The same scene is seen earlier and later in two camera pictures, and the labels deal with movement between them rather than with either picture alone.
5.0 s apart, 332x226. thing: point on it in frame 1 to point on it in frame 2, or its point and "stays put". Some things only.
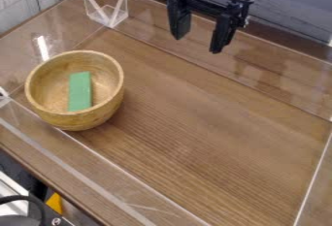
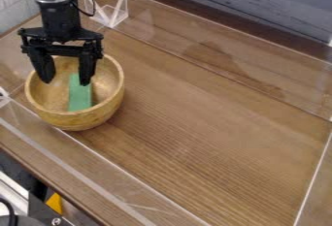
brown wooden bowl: [47, 88] stays put
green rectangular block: [79, 96] stays put
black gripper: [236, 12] to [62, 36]
